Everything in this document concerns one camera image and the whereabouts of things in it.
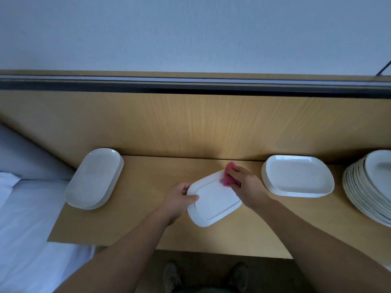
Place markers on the person's right hand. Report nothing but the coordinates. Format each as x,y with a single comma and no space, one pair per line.
250,187

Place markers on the person's left hand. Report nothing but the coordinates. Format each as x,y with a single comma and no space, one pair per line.
177,203

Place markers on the pink cleaning cloth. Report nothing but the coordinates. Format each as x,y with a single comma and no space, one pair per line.
227,178

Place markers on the white glossy rectangular plate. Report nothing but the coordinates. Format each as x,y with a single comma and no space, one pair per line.
93,178
214,201

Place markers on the stack of white rectangular plates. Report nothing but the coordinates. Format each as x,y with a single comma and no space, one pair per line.
298,174

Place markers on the stack of white round plates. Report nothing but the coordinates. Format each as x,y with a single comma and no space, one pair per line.
369,186

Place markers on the person's right forearm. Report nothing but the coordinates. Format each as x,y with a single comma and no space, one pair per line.
327,247

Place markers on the person's left forearm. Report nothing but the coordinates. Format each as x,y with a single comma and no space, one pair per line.
116,259

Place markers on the white bed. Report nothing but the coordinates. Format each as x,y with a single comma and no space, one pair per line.
30,235

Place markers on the grey upholstered headboard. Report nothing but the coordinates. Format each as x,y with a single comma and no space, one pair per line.
30,155

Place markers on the white pillow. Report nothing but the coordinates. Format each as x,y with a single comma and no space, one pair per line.
8,186

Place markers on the black wall rail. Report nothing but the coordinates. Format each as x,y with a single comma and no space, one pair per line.
183,87

